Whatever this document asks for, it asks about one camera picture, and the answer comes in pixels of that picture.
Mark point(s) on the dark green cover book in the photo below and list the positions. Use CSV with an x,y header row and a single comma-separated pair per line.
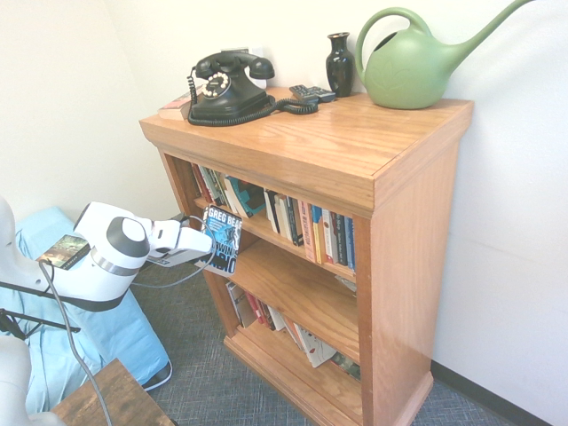
x,y
346,366

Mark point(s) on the black rotary telephone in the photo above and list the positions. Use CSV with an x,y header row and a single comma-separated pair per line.
x,y
231,95

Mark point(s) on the black remote control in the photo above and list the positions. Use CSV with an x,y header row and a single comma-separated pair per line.
x,y
310,92

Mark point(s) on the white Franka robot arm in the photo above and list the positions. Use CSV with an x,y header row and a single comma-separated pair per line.
x,y
102,275

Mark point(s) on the white brown cover book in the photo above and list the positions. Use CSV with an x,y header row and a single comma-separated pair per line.
x,y
239,306

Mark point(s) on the cream spine book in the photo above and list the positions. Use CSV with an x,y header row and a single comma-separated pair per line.
x,y
282,217

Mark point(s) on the wooden bookshelf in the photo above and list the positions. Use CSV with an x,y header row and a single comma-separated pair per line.
x,y
399,266

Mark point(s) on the orange spine book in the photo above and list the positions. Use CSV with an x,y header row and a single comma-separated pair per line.
x,y
307,233

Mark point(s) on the black glossy vase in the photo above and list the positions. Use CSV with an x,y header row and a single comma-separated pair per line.
x,y
339,66

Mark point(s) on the landscape cover paperback book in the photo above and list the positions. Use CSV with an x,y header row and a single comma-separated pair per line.
x,y
62,250

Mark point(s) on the green plastic watering can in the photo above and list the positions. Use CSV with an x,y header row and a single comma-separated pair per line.
x,y
399,75

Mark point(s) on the blue cloth covered chair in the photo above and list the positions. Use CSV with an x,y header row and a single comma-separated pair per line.
x,y
142,346

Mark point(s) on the white leaning paperback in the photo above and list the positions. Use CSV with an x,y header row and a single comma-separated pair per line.
x,y
233,197

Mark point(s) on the white paper photos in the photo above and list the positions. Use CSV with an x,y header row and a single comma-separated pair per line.
x,y
346,283

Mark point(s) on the black tripod stand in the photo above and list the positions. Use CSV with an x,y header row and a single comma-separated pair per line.
x,y
44,321

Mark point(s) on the green white spine book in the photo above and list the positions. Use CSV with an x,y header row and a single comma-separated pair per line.
x,y
216,186

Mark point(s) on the thin red spine book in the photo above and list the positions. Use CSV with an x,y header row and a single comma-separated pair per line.
x,y
258,310

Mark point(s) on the yellow blue spine book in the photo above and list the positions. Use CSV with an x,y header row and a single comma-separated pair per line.
x,y
317,235

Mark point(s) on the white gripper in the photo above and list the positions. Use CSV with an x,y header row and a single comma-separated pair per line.
x,y
195,242

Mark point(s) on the red black paperback book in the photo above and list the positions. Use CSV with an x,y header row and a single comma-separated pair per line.
x,y
175,106

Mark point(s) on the white book red spots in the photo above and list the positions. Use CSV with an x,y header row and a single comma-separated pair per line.
x,y
315,350

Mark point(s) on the blue Darwin's Radio paperback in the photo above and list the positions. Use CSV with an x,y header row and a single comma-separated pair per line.
x,y
222,231

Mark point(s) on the black spine book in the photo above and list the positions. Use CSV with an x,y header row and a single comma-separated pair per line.
x,y
295,222

